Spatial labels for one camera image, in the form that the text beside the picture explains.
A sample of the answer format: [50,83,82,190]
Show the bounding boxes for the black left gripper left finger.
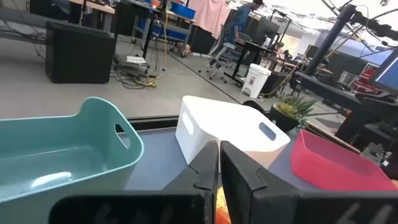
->
[48,139,220,224]

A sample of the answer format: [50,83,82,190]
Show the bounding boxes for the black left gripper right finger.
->
[220,140,398,224]

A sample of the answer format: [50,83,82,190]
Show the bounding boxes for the orange chicken ramen pack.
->
[215,185,233,224]

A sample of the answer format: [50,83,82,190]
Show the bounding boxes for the red plastic bin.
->
[290,129,398,192]

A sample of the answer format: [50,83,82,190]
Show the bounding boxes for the teal plastic bin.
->
[0,96,146,224]

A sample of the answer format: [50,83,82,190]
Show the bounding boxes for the potted succulent plant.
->
[269,91,320,133]

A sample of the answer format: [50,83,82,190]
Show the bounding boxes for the white plastic bin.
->
[174,95,292,174]

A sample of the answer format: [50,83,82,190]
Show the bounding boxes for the white trash can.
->
[241,63,272,99]

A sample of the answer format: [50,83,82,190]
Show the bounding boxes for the clear plastic container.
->
[338,70,358,86]

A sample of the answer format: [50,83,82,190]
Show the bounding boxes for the white paper sheet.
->
[126,55,147,65]

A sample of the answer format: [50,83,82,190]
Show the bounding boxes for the red storage crate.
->
[354,68,383,94]

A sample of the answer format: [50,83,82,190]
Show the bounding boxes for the black desk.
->
[223,40,274,86]

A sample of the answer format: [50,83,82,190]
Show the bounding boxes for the black floor cabinet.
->
[45,21,116,84]

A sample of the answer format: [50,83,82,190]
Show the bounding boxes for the grey office chair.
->
[198,24,249,84]

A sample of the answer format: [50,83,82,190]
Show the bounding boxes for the computer monitor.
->
[369,46,398,94]

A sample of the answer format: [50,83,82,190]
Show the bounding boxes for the black stand pole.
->
[306,4,398,75]

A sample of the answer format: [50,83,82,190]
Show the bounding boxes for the metal wheeled cart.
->
[132,0,195,58]

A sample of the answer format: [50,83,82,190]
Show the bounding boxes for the person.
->
[223,0,264,44]

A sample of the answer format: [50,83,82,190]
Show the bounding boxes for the blue storage bin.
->
[170,1,197,20]

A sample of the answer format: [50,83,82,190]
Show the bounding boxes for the pink hanging cloth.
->
[187,0,233,40]

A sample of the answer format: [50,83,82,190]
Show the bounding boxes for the wooden desk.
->
[67,0,116,32]

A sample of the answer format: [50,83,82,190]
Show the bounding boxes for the black aluminium table frame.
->
[126,99,363,155]

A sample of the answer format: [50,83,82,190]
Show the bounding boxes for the yellow cable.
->
[162,12,169,67]
[262,65,301,97]

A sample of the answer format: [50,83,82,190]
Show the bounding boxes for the tangled floor cables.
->
[110,54,165,90]
[0,24,47,60]

